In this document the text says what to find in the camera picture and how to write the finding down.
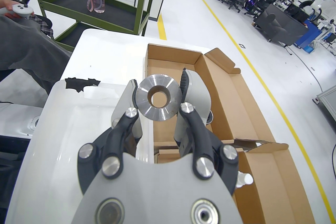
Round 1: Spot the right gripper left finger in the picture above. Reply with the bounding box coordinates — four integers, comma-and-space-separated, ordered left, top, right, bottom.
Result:
78, 79, 144, 195

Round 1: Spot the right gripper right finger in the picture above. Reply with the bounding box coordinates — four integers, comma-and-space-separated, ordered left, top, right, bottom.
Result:
174, 68, 240, 198

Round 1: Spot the flanged metal ring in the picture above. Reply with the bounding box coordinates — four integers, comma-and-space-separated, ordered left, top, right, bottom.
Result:
135, 74, 182, 122

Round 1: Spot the shallow cardboard box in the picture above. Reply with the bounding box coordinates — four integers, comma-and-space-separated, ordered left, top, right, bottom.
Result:
146, 43, 276, 150
154, 139, 316, 224

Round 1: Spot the black tape piece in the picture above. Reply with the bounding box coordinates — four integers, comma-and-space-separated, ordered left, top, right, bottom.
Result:
65, 77, 101, 93

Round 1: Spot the robot body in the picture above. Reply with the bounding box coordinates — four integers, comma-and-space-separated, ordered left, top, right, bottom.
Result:
0, 104, 44, 210

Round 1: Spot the person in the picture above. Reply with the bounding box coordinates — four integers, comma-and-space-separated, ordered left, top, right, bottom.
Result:
0, 0, 73, 95

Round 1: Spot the large black screen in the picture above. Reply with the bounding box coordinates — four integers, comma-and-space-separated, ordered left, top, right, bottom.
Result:
255, 3, 309, 47

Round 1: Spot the blue box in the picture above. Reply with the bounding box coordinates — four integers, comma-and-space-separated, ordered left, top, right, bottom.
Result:
293, 20, 324, 54

